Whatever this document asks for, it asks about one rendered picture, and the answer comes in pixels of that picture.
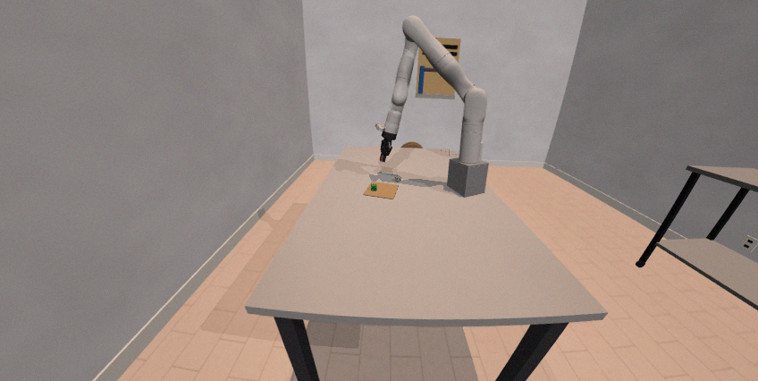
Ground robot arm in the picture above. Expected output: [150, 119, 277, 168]
[375, 16, 487, 164]

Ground tan flat mat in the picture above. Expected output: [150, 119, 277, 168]
[364, 182, 399, 199]

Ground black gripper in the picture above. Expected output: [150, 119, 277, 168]
[381, 131, 397, 162]

